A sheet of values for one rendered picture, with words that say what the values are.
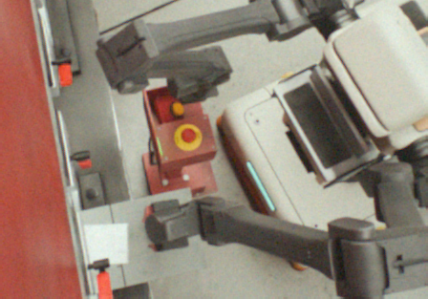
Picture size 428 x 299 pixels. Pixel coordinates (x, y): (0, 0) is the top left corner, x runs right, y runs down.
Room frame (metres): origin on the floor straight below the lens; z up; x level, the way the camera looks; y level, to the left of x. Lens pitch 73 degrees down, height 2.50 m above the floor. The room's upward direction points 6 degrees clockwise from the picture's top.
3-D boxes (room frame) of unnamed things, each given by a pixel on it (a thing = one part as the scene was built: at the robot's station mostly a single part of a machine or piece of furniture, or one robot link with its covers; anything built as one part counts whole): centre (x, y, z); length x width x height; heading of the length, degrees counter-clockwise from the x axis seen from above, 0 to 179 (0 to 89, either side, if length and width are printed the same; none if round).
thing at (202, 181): (0.49, -0.05, 0.06); 0.25 x 0.20 x 0.12; 110
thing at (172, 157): (0.48, -0.02, 0.75); 0.20 x 0.16 x 0.18; 20
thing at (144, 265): (0.14, 0.04, 1.00); 0.26 x 0.18 x 0.01; 108
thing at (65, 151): (0.26, 0.23, 1.26); 0.15 x 0.09 x 0.17; 18
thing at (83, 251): (0.07, 0.17, 1.26); 0.15 x 0.09 x 0.17; 18
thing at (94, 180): (0.15, 0.14, 0.89); 0.30 x 0.05 x 0.03; 18
